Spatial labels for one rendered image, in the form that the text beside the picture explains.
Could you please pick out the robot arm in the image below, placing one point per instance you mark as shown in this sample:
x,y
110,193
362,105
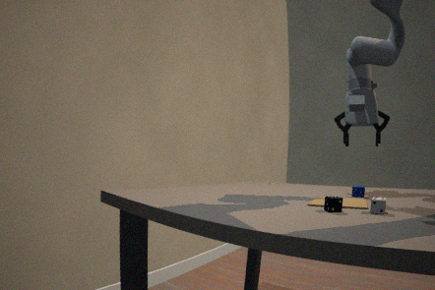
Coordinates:
x,y
375,51

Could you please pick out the tan mat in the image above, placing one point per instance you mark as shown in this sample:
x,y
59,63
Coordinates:
x,y
346,203

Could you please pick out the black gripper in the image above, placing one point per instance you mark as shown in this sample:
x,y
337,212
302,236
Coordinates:
x,y
367,118

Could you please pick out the black die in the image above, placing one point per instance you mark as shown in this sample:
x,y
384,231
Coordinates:
x,y
333,204

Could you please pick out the blue die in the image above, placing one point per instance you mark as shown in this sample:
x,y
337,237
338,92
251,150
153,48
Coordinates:
x,y
358,192

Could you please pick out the white die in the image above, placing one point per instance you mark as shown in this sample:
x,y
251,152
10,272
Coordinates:
x,y
378,205

